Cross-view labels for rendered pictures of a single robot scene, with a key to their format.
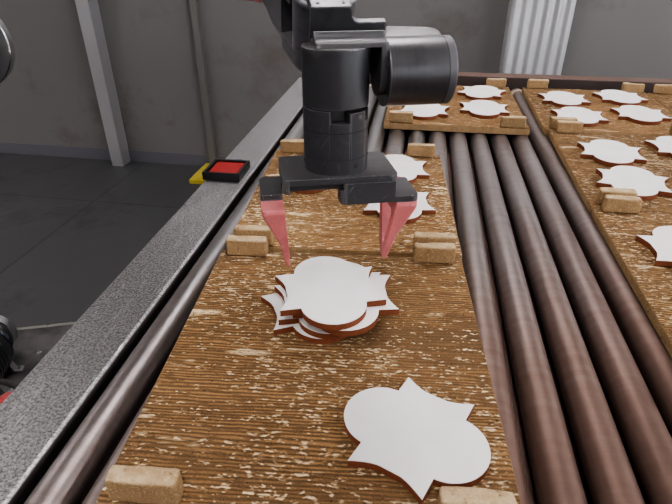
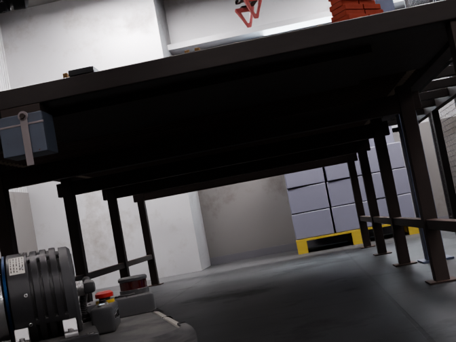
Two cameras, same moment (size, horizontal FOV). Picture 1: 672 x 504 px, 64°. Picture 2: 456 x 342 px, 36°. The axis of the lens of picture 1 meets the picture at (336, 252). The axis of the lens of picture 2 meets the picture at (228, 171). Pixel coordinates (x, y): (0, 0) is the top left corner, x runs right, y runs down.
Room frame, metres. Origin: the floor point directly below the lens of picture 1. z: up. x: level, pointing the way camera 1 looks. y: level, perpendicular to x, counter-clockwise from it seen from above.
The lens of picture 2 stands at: (0.80, 2.32, 0.40)
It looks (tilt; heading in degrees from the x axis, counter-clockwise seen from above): 4 degrees up; 266
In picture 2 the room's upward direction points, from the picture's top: 10 degrees counter-clockwise
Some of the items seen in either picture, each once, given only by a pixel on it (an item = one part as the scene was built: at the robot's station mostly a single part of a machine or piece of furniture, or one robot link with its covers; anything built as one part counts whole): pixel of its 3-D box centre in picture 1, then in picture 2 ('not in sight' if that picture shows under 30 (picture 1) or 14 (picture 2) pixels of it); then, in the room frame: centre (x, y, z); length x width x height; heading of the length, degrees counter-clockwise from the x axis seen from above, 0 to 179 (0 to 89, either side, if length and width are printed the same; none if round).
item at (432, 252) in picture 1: (434, 252); not in sight; (0.65, -0.14, 0.95); 0.06 x 0.02 x 0.03; 86
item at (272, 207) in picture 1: (299, 219); (252, 6); (0.45, 0.03, 1.10); 0.07 x 0.07 x 0.09; 9
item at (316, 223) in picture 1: (351, 196); not in sight; (0.88, -0.03, 0.93); 0.41 x 0.35 x 0.02; 175
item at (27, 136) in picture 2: not in sight; (28, 137); (1.22, 0.20, 0.77); 0.14 x 0.11 x 0.18; 171
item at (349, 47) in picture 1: (342, 74); not in sight; (0.46, -0.01, 1.23); 0.07 x 0.06 x 0.07; 100
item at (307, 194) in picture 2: not in sight; (345, 186); (-0.84, -4.66, 0.56); 1.15 x 0.76 x 1.13; 170
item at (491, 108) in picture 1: (453, 101); not in sight; (1.47, -0.32, 0.94); 0.41 x 0.35 x 0.04; 171
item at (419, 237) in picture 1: (434, 242); not in sight; (0.68, -0.14, 0.95); 0.06 x 0.02 x 0.03; 85
